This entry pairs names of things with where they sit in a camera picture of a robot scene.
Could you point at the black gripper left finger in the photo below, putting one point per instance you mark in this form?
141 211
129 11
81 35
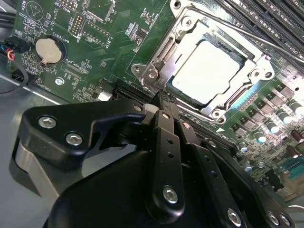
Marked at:
59 123

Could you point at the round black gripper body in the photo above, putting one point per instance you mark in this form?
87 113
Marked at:
107 202

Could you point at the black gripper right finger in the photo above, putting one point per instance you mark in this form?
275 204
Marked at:
213 180

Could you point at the silver topped CPU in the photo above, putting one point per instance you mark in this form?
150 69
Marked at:
206 71

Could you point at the metal socket cover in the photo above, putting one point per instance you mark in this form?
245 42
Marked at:
259 63

